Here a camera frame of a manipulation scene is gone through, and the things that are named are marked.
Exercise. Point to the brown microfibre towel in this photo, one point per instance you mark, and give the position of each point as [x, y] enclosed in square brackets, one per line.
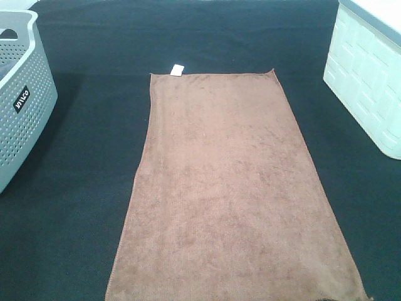
[226, 201]

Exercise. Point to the black table cloth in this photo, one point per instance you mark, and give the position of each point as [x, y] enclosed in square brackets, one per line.
[63, 212]

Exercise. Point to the dark towel in basket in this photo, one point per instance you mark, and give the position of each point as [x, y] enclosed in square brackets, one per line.
[6, 71]

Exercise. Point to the white plastic storage bin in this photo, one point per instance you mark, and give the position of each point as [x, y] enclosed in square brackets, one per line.
[363, 68]

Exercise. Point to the grey perforated laundry basket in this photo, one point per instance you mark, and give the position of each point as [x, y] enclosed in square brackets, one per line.
[28, 92]

